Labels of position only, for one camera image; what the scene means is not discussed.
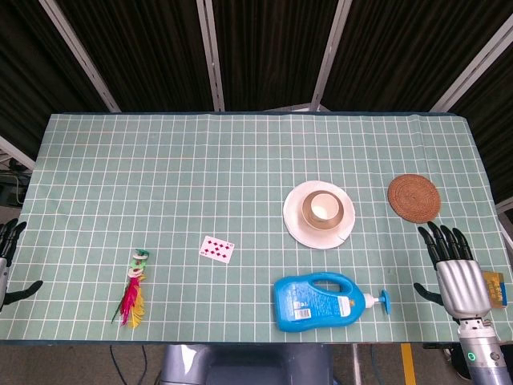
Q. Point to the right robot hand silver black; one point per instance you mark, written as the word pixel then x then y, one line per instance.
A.
pixel 461 282

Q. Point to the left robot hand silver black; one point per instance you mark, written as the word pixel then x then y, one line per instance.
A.
pixel 5 276

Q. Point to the white paper cup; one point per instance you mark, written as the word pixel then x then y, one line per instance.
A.
pixel 322 209

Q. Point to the orange yellow booklet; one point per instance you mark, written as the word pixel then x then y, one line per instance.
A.
pixel 497 289

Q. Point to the brown woven round coaster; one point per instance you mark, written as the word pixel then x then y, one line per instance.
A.
pixel 414 198

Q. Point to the colourful feather shuttlecock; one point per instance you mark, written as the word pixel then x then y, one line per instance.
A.
pixel 134 293

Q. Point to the metal table leg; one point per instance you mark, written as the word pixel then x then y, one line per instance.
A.
pixel 356 364

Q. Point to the blue pump detergent bottle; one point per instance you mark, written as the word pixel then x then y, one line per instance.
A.
pixel 308 301

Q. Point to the beige bowl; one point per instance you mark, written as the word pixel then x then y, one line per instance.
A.
pixel 310 221

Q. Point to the white round plate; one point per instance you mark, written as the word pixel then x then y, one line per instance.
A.
pixel 294 208

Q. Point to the green checked tablecloth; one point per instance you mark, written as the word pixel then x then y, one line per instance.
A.
pixel 160 180

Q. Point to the diamonds playing card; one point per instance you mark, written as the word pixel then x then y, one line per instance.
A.
pixel 216 249

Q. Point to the grey robot torso base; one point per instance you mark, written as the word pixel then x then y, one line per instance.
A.
pixel 248 365

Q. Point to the white partition frame bar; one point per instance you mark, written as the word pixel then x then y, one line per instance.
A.
pixel 211 56
pixel 330 56
pixel 473 60
pixel 16 151
pixel 82 56
pixel 506 228

